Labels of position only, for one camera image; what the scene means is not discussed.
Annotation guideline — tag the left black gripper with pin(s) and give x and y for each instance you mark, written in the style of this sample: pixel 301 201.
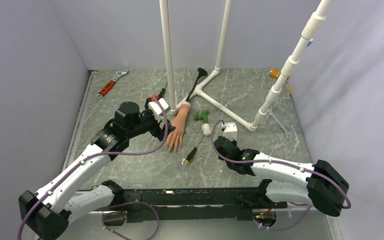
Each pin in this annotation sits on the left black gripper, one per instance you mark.
pixel 157 131

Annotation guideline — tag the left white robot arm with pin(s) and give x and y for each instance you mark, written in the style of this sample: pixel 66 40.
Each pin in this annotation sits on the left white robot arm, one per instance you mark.
pixel 52 208

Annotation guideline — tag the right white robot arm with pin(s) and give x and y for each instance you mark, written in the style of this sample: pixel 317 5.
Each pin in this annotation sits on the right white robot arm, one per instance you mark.
pixel 317 184

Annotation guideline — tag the mannequin practice hand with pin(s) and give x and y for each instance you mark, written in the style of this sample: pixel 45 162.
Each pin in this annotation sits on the mannequin practice hand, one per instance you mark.
pixel 175 138

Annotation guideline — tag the black yellow screwdriver far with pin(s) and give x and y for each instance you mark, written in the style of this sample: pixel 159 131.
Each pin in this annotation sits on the black yellow screwdriver far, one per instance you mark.
pixel 163 91

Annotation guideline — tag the black yellow screwdriver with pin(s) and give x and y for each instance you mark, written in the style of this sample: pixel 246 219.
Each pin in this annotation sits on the black yellow screwdriver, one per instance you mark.
pixel 190 156
pixel 163 91

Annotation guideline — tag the black yellow screwdriver near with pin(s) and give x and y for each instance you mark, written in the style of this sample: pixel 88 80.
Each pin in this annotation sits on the black yellow screwdriver near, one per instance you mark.
pixel 190 156

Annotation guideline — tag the red adjustable wrench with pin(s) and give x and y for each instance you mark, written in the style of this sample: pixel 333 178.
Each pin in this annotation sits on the red adjustable wrench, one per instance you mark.
pixel 106 88

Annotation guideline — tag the silver combination wrench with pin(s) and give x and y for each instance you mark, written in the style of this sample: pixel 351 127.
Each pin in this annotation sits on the silver combination wrench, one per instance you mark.
pixel 287 133

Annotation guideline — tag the orange yellow tool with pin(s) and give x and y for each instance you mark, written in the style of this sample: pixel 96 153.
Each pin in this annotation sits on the orange yellow tool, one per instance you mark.
pixel 274 73

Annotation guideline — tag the white angled PVC pole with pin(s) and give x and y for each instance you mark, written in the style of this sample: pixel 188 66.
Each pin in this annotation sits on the white angled PVC pole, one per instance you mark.
pixel 312 26

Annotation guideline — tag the green hose nozzle fitting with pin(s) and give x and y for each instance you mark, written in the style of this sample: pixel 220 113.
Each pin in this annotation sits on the green hose nozzle fitting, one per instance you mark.
pixel 203 116

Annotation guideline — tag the black suction mount stalk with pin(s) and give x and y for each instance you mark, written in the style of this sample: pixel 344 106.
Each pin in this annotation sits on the black suction mount stalk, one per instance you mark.
pixel 201 73

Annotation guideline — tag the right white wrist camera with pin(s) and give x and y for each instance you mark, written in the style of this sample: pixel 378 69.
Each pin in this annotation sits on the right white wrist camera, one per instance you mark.
pixel 229 131

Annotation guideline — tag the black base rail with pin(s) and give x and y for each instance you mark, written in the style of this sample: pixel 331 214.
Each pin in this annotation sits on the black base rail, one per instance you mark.
pixel 239 203

